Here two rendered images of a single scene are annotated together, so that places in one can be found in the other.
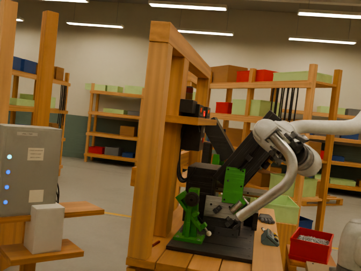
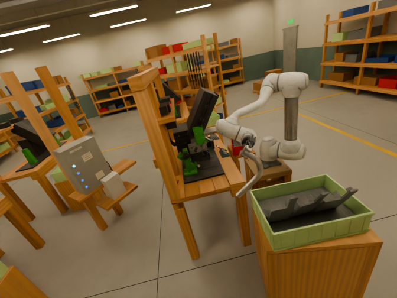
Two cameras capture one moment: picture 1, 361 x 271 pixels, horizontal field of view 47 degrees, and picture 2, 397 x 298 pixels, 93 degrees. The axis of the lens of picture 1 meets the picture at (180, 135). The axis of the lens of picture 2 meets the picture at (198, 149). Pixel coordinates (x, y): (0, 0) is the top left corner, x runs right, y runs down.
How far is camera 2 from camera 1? 0.66 m
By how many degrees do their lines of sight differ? 27
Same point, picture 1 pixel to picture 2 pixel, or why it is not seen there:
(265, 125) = (222, 125)
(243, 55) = (155, 29)
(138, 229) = (171, 188)
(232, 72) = (159, 49)
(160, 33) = (137, 85)
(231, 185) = (198, 135)
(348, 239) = (264, 149)
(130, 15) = (79, 23)
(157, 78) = (147, 113)
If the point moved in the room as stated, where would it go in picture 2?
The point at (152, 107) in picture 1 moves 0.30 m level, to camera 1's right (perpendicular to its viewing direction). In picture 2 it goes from (152, 130) to (190, 118)
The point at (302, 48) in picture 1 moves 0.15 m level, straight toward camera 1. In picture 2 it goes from (184, 15) to (184, 15)
